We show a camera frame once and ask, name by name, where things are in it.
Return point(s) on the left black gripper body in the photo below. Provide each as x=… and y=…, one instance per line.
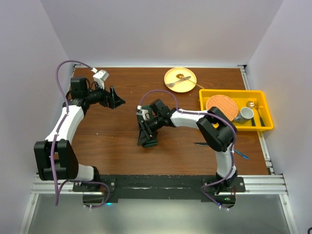
x=108, y=101

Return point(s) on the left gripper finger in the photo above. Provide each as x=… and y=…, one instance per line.
x=118, y=101
x=112, y=91

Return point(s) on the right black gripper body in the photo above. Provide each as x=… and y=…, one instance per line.
x=152, y=126

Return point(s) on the dark green cloth napkin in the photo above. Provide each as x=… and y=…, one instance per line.
x=151, y=116

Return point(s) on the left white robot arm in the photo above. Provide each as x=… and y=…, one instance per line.
x=55, y=156

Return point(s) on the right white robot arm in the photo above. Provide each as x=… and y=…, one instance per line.
x=217, y=130

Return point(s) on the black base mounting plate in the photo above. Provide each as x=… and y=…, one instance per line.
x=165, y=187

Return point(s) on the yellow round plate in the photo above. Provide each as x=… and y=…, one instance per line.
x=183, y=87

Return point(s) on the silver fork on plate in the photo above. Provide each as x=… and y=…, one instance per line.
x=176, y=82

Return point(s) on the orange woven coaster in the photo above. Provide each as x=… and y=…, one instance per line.
x=225, y=104

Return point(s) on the grey mug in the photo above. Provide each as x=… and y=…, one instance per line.
x=244, y=115

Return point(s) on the gold spoon in bin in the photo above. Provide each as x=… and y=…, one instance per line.
x=253, y=105

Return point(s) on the yellow plastic bin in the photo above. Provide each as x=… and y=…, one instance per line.
x=241, y=97

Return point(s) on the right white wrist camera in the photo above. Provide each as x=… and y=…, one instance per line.
x=143, y=113

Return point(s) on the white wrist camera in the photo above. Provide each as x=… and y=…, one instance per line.
x=100, y=78
x=143, y=113

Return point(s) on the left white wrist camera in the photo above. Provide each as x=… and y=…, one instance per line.
x=100, y=78

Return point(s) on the aluminium frame rail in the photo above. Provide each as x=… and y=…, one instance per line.
x=254, y=185

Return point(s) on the dark handled utensil in bin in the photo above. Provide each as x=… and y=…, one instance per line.
x=260, y=117

